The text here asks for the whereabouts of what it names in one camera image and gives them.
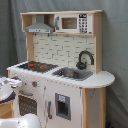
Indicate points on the wooden toy kitchen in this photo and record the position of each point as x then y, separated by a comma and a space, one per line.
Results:
62, 49

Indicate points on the black stovetop red burners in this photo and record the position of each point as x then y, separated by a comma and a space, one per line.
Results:
37, 66

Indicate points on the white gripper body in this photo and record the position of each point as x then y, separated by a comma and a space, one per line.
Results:
14, 83

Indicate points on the oven door with window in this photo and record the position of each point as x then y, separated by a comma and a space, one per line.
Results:
27, 102

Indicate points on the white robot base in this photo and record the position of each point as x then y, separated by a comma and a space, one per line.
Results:
26, 121

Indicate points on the black toy faucet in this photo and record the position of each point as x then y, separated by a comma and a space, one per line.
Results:
82, 63

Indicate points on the right red oven knob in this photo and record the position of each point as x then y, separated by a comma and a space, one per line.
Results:
34, 83

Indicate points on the white fridge door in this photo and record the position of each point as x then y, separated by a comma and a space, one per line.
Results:
63, 106

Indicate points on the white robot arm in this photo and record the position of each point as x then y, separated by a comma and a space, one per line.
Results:
6, 89

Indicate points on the grey toy sink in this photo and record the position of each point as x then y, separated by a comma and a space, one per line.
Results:
73, 74

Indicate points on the grey range hood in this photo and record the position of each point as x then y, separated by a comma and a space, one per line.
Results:
39, 26

